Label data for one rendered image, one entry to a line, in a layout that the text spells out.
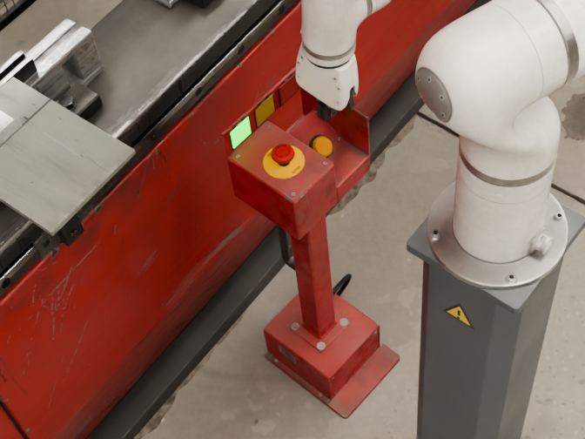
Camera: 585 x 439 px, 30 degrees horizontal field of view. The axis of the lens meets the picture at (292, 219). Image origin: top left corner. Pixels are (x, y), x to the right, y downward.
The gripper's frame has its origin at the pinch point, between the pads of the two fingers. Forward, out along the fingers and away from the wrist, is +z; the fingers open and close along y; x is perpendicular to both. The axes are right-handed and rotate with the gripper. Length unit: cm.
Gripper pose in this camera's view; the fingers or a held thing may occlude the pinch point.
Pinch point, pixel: (327, 107)
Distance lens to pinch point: 185.6
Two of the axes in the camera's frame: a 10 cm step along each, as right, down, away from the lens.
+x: 6.5, -6.6, 3.8
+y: 7.6, 5.5, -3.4
